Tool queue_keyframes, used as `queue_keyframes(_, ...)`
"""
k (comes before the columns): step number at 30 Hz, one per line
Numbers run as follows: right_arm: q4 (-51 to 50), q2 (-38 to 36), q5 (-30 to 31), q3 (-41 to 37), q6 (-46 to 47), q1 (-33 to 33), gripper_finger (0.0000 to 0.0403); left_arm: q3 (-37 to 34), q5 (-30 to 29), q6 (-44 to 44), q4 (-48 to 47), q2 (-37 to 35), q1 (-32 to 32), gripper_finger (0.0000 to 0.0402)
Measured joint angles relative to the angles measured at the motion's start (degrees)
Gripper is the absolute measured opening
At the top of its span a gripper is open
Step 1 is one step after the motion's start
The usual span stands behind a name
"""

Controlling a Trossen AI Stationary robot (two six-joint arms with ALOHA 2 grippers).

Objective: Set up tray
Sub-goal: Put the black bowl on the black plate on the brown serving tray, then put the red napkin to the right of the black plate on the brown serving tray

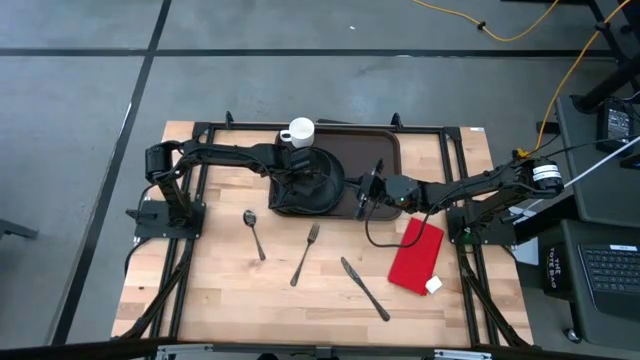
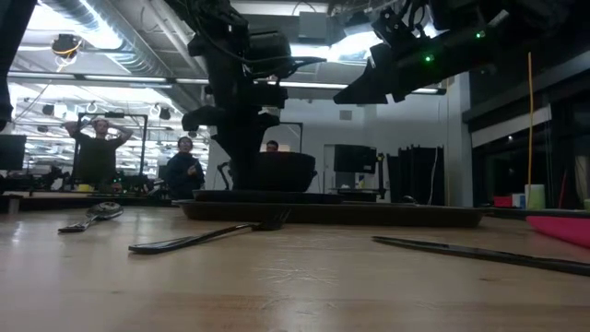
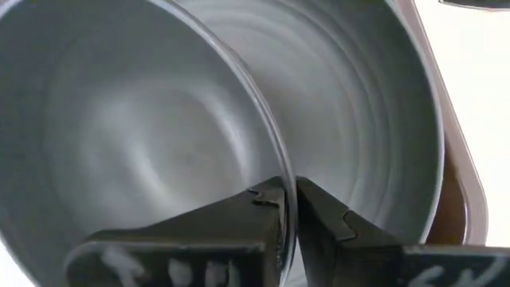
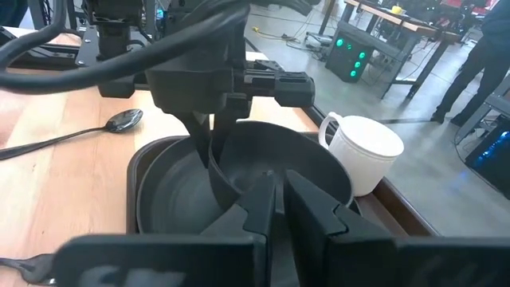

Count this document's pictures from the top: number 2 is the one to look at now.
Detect metal fork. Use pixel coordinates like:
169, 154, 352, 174
128, 209, 291, 255

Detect metal spoon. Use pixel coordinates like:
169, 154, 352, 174
57, 201, 124, 234

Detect black bowl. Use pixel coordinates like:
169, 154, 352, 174
255, 151, 318, 194

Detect yellow hanging cord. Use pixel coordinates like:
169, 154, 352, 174
526, 51, 535, 208

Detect hanging cable reel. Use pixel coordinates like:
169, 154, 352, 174
51, 33, 84, 59

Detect ceiling light strip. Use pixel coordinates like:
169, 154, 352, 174
174, 77, 443, 94

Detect black desk monitor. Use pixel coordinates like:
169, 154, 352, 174
0, 134, 28, 172

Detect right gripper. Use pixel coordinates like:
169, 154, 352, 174
334, 6, 503, 105

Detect red cloth napkin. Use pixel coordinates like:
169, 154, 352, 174
525, 215, 590, 249

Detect black wall monitor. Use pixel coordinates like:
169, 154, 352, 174
334, 144, 378, 175

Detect pale green container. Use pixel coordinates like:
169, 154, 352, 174
524, 184, 546, 211

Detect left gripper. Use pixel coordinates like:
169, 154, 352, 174
182, 31, 294, 191

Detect metal knife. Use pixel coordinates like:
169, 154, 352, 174
372, 235, 590, 278

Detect brown plastic tray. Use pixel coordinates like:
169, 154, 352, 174
173, 198, 488, 229

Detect black curtain panels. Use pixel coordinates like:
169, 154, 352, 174
386, 146, 446, 207

